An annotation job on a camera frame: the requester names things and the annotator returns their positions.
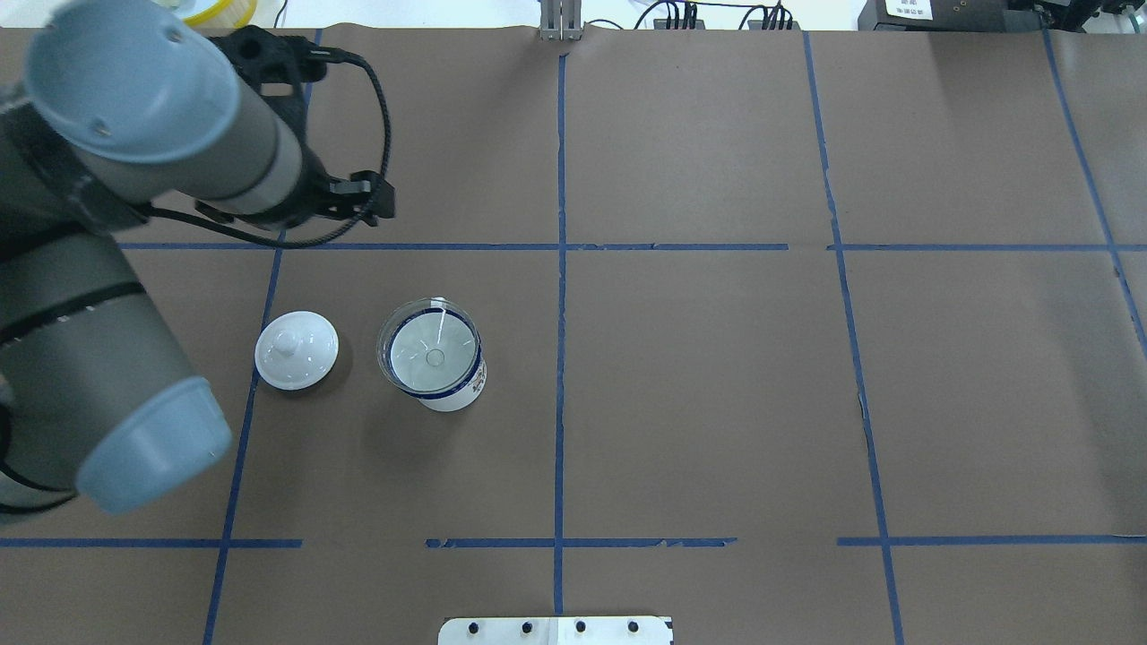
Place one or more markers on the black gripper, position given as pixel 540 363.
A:
pixel 311 191

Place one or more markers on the clear glass funnel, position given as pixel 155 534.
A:
pixel 430 348

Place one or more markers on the white mug lid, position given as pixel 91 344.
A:
pixel 296 350

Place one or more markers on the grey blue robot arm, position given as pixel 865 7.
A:
pixel 124 114

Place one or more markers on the white enamel mug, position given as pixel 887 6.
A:
pixel 448 381

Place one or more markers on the yellow rimmed white bowl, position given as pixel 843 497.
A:
pixel 215 15

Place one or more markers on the black power strip left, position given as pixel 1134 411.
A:
pixel 672 16

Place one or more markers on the black power strip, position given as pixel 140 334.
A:
pixel 768 18
pixel 672 16

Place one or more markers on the black power strip right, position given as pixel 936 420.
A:
pixel 768 18

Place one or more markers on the brown paper table cover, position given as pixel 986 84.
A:
pixel 832 337

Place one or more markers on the black computer case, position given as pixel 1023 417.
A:
pixel 958 16

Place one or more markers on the aluminium frame post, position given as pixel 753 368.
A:
pixel 561 20

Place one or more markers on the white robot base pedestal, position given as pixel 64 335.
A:
pixel 594 629

